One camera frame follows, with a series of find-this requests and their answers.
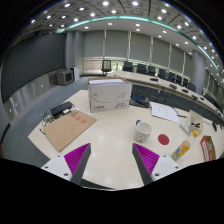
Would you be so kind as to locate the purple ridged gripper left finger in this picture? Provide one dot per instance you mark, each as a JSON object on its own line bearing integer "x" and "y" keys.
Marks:
{"x": 77, "y": 160}

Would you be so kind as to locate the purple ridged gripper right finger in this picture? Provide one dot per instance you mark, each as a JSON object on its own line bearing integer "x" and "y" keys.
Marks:
{"x": 146, "y": 161}

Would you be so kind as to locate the red round coaster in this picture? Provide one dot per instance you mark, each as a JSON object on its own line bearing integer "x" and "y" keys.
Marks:
{"x": 163, "y": 139}

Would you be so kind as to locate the white patterned ceramic mug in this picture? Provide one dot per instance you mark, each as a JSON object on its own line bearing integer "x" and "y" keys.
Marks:
{"x": 142, "y": 132}

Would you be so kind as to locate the brown flat cardboard sheet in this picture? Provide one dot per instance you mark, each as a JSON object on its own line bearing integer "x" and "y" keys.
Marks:
{"x": 66, "y": 129}

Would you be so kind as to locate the yellow orange drink bottle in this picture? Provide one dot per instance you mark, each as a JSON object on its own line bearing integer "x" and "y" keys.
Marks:
{"x": 181, "y": 150}

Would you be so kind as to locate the white paper sheets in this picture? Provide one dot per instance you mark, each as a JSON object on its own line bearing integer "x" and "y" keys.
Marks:
{"x": 164, "y": 112}

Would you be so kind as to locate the black power adapter brick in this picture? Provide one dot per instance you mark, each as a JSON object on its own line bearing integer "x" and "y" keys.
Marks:
{"x": 60, "y": 108}

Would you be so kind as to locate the red snack box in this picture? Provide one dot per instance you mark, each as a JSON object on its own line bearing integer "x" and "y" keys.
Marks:
{"x": 208, "y": 148}

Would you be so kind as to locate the long curved conference desk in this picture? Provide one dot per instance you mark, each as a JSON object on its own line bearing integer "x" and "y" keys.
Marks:
{"x": 176, "y": 90}

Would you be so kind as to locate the white cardboard paper box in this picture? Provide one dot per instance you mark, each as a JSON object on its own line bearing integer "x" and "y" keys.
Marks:
{"x": 108, "y": 94}

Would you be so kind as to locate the grey crt monitor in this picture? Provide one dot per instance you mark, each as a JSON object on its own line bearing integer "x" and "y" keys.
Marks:
{"x": 64, "y": 78}

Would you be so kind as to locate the black office chair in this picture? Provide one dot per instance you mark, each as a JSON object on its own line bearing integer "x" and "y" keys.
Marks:
{"x": 106, "y": 66}

